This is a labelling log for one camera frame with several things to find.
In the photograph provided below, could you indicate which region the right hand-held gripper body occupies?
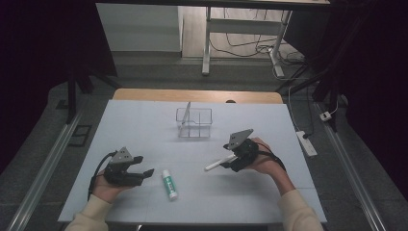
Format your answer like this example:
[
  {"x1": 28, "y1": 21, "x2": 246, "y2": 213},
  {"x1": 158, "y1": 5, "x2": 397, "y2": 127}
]
[{"x1": 222, "y1": 128, "x2": 260, "y2": 173}]

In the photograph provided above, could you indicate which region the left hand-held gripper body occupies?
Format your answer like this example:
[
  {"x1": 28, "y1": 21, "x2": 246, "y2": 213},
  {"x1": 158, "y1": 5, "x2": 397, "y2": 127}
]
[{"x1": 103, "y1": 146, "x2": 144, "y2": 188}]

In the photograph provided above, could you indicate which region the white table cover sheet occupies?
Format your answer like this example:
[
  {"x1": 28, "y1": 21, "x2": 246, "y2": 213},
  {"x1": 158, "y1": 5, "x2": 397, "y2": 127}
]
[{"x1": 57, "y1": 99, "x2": 328, "y2": 224}]

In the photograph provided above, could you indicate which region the green and white glue stick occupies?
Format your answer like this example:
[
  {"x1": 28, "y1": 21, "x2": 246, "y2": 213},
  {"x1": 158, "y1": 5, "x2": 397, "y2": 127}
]
[{"x1": 161, "y1": 168, "x2": 179, "y2": 202}]

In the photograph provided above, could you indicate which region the white power strip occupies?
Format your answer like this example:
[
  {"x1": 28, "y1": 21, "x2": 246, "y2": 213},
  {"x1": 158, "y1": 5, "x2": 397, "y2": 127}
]
[{"x1": 295, "y1": 130, "x2": 319, "y2": 158}]

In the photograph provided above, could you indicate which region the black metal stand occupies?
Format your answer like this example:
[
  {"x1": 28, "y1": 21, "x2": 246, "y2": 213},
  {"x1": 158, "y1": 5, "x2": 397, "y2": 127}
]
[
  {"x1": 65, "y1": 66, "x2": 121, "y2": 124},
  {"x1": 275, "y1": 64, "x2": 341, "y2": 133}
]

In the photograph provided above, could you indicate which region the person's left hand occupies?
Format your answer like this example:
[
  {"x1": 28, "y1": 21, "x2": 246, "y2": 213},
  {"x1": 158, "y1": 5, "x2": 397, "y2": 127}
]
[{"x1": 91, "y1": 169, "x2": 136, "y2": 204}]

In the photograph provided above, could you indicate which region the black floor cable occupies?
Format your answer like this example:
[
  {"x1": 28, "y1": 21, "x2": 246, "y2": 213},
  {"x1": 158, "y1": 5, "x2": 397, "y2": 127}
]
[{"x1": 210, "y1": 9, "x2": 306, "y2": 65}]

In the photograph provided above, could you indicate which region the clear acrylic organizer box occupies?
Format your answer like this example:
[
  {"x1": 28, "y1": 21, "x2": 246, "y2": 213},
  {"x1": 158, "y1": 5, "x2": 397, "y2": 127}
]
[{"x1": 175, "y1": 107, "x2": 214, "y2": 139}]

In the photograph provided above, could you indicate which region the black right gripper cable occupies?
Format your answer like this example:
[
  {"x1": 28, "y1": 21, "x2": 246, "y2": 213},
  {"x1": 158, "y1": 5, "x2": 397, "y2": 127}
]
[{"x1": 256, "y1": 141, "x2": 288, "y2": 172}]

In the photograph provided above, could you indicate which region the dark curtain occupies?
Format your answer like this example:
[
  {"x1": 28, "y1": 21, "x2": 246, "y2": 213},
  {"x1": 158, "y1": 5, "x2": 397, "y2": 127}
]
[
  {"x1": 0, "y1": 0, "x2": 118, "y2": 174},
  {"x1": 283, "y1": 0, "x2": 408, "y2": 200}
]

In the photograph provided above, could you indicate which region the person's right hand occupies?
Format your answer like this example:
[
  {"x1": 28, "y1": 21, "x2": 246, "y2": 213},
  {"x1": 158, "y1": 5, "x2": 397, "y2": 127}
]
[{"x1": 246, "y1": 137, "x2": 288, "y2": 181}]

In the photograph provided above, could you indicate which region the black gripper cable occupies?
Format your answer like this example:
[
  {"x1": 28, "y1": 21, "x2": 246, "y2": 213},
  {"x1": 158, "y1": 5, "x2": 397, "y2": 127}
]
[
  {"x1": 87, "y1": 151, "x2": 118, "y2": 202},
  {"x1": 256, "y1": 141, "x2": 288, "y2": 172}
]

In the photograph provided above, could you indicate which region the white pen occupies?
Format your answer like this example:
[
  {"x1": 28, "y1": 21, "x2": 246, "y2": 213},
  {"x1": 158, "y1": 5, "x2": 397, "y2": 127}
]
[
  {"x1": 204, "y1": 153, "x2": 239, "y2": 172},
  {"x1": 178, "y1": 101, "x2": 192, "y2": 138}
]

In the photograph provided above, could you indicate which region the wooden table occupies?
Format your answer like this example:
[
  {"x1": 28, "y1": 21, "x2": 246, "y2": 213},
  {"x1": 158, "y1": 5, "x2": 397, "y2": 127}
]
[{"x1": 112, "y1": 88, "x2": 284, "y2": 105}]

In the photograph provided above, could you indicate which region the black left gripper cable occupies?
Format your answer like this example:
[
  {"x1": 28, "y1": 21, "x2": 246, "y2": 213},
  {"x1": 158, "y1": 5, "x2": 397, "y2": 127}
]
[{"x1": 87, "y1": 151, "x2": 118, "y2": 202}]

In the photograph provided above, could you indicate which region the white desk frame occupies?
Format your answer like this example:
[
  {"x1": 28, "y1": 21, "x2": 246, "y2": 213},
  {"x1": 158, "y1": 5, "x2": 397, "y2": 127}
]
[{"x1": 201, "y1": 6, "x2": 293, "y2": 78}]

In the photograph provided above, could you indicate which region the aluminium floor rail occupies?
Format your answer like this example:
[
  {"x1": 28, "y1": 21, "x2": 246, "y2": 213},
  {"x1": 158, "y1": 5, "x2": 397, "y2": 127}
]
[
  {"x1": 316, "y1": 102, "x2": 389, "y2": 231},
  {"x1": 6, "y1": 112, "x2": 83, "y2": 231}
]

